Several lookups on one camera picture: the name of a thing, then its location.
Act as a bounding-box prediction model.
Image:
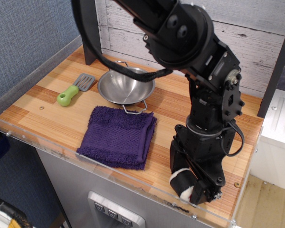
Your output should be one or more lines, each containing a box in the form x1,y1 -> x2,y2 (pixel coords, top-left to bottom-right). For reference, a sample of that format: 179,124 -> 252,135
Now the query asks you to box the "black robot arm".
118,0 -> 244,205

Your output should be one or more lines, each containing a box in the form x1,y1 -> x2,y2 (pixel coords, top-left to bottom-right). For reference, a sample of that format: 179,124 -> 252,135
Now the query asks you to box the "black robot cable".
71,0 -> 245,157

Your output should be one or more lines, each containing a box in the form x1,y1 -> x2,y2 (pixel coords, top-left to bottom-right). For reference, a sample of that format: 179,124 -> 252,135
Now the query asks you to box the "yellow object at corner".
8,219 -> 21,228

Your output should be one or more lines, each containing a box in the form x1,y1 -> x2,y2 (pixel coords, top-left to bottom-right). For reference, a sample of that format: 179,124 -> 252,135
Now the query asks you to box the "dark grey post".
72,0 -> 101,65
257,39 -> 285,118

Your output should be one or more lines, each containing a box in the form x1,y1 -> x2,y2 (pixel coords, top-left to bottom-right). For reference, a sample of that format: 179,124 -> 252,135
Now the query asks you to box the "stainless steel bowl with handles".
97,69 -> 156,115

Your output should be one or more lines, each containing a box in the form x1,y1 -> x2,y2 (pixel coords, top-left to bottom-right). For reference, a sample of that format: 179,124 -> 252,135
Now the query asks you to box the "white aluminium side unit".
250,89 -> 285,189

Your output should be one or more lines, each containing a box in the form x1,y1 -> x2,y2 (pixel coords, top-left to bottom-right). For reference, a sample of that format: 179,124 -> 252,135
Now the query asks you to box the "black and white sushi roll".
169,168 -> 196,202

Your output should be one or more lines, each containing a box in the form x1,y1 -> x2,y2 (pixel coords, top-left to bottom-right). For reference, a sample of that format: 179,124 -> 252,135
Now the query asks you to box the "dark grey left post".
72,0 -> 101,65

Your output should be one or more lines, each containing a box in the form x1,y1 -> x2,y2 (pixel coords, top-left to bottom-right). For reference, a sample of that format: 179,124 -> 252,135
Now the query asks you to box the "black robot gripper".
170,124 -> 236,205

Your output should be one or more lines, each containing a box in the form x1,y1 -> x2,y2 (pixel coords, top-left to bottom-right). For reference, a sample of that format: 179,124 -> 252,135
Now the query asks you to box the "dark grey right post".
257,39 -> 285,118

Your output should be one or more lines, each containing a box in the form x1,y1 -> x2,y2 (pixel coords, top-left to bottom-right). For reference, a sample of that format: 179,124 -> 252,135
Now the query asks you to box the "clear acrylic edge guard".
0,38 -> 263,228

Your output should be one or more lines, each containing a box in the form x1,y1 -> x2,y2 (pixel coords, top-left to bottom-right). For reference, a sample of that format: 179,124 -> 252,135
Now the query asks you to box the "green handled grey spatula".
57,73 -> 95,107

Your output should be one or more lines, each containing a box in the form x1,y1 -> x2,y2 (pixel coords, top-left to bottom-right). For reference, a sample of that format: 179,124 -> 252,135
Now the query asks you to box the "silver cabinet with buttons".
38,149 -> 230,228

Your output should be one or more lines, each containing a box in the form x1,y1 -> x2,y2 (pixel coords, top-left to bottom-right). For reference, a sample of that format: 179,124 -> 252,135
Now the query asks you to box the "purple folded towel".
76,106 -> 157,170

